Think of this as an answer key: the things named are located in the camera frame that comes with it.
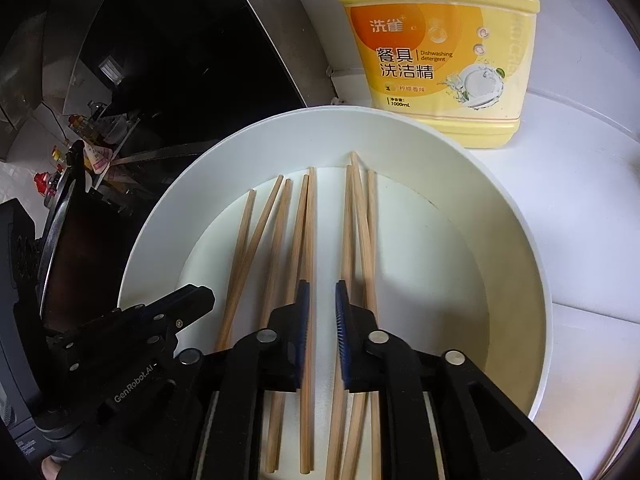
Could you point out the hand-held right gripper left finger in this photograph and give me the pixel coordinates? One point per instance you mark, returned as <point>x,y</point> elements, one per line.
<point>302,325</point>

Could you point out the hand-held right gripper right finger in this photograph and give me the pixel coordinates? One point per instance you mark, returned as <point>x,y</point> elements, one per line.
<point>341,335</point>

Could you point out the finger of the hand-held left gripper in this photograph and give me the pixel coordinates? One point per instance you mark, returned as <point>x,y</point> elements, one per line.
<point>187,305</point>
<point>115,340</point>

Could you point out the wooden chopstick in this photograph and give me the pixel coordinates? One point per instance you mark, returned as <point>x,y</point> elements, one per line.
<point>310,235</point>

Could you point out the bunch of wooden chopsticks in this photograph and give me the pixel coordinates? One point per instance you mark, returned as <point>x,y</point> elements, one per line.
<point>348,220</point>

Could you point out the white bowl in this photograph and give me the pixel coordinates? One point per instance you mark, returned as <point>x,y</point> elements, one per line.
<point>450,240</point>

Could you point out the dark kitchen appliance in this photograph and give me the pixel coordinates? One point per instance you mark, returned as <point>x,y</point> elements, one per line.
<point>17,310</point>

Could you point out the dark wok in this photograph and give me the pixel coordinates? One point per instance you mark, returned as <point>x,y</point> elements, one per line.
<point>75,240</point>

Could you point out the cluster of condiment bottles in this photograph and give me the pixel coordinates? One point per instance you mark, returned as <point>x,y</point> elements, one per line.
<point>92,160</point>

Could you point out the yellow detergent bottle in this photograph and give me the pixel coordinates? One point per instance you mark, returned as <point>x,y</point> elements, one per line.
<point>440,110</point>

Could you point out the white cutting board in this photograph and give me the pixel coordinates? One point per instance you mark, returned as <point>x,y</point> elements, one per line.
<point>590,370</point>

